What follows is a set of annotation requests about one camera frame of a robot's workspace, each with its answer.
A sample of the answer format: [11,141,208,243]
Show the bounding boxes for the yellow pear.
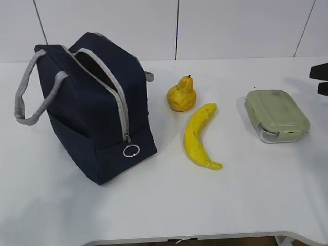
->
[166,75,197,112]

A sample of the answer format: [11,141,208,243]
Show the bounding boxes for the green lidded glass container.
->
[244,90,310,144]

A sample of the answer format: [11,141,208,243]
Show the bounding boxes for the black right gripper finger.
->
[309,63,328,79]
[317,82,328,96]

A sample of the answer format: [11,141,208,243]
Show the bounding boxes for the yellow banana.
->
[183,103,222,170]

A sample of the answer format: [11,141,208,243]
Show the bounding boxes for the navy blue lunch bag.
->
[14,32,157,185]

